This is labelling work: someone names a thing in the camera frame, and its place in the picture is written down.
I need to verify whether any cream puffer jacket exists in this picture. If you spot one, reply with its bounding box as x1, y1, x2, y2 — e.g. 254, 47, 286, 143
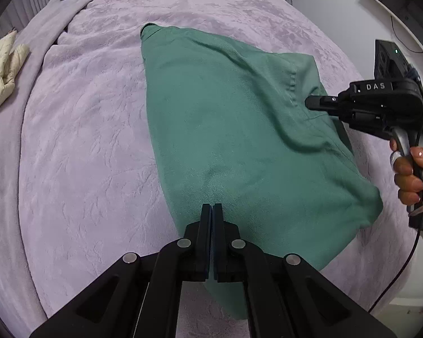
0, 30, 30, 125

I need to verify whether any person's right hand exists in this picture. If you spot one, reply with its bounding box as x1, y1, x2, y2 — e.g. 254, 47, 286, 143
389, 137, 423, 206

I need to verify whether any thin black wall cable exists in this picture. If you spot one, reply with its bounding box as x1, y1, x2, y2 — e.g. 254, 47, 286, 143
391, 16, 423, 54

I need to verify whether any green shirt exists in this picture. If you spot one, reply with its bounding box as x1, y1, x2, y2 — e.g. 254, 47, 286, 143
140, 23, 384, 321

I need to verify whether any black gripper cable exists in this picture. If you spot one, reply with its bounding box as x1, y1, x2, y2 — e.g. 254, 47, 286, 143
368, 230, 423, 314

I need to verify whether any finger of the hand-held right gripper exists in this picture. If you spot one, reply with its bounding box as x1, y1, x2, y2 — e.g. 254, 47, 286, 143
304, 94, 341, 113

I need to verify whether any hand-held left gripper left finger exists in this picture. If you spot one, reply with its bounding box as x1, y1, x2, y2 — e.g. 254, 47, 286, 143
28, 203, 212, 338

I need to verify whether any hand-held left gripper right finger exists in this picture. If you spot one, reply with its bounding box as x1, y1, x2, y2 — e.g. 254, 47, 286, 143
213, 202, 397, 338

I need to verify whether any purple blanket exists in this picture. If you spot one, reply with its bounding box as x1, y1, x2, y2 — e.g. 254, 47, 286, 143
0, 0, 423, 338

